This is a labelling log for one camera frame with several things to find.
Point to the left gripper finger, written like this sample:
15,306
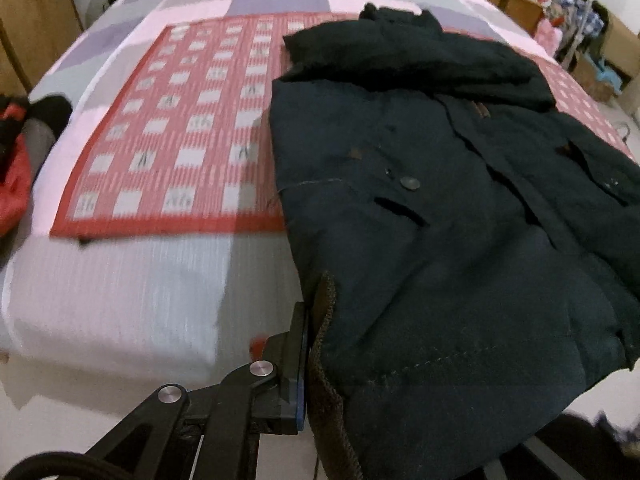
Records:
212,432

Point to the dark navy coat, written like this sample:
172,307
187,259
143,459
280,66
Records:
469,253

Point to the blue plaid clothes pile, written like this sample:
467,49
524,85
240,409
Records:
573,16

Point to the pink purple checkered bedsheet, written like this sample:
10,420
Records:
156,248

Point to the red white patterned mat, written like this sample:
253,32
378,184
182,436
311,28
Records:
383,129

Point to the red black bag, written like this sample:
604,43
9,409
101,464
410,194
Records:
28,132

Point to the wooden wardrobe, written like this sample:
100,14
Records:
35,34

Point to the cardboard box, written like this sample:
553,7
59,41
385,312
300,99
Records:
619,47

